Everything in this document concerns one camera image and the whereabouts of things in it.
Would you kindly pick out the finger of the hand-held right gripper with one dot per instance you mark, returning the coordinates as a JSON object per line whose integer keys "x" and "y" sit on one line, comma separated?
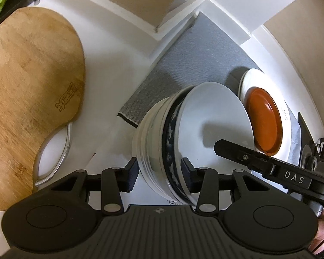
{"x": 232, "y": 151}

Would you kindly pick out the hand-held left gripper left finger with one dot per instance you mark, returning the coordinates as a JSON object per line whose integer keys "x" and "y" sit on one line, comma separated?
{"x": 132, "y": 177}

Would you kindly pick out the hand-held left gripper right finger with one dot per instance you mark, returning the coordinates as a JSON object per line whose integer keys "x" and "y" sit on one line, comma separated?
{"x": 187, "y": 178}

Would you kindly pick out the cream bowl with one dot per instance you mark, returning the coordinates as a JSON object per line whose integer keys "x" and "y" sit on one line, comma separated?
{"x": 157, "y": 145}
{"x": 140, "y": 151}

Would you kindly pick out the white bowl with blue pattern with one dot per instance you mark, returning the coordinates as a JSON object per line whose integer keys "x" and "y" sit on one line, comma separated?
{"x": 210, "y": 113}

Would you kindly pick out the orange round plate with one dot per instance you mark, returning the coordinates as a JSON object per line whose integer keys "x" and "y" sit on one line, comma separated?
{"x": 264, "y": 118}

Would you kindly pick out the large white floral square plate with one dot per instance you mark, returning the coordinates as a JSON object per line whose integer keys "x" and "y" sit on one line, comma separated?
{"x": 240, "y": 89}

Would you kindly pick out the round gas burner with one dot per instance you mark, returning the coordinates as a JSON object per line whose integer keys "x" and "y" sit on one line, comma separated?
{"x": 307, "y": 156}

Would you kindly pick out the black glass gas stove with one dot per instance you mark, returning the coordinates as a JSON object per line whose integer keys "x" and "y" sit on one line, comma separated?
{"x": 303, "y": 129}

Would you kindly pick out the grey mat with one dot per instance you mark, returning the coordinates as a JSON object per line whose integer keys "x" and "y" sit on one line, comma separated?
{"x": 205, "y": 54}

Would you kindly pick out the wooden cutting board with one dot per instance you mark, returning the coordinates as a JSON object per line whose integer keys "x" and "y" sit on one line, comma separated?
{"x": 29, "y": 86}

